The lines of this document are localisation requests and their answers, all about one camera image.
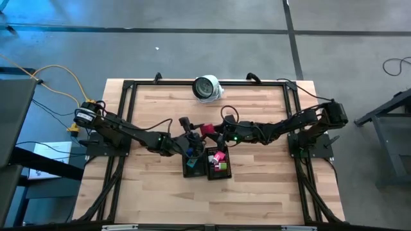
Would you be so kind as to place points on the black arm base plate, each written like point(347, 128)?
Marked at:
point(324, 150)
point(96, 149)

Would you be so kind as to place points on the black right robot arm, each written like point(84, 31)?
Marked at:
point(298, 123)

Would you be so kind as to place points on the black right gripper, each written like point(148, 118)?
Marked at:
point(242, 133)

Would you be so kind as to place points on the white wall charger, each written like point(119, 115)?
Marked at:
point(211, 158)

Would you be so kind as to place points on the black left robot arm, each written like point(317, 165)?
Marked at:
point(128, 131)

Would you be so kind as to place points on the small teal box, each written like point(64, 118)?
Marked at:
point(191, 163)

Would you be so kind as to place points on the black slotted plastic basket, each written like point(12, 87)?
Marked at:
point(196, 173)
point(224, 176)

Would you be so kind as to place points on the black metal stand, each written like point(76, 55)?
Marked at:
point(390, 154)

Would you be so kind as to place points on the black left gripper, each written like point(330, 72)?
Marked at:
point(180, 144)

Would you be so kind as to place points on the yellow plug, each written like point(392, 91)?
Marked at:
point(73, 129)

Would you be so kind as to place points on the small red box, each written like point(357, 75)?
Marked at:
point(207, 129)

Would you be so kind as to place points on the green wall charger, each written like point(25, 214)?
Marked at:
point(223, 166)

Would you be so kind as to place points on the black side desk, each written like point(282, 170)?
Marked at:
point(16, 112)

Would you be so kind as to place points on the white paper sheet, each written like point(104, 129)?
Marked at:
point(51, 152)

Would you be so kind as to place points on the silver edge bracket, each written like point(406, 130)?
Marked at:
point(298, 228)
point(118, 227)

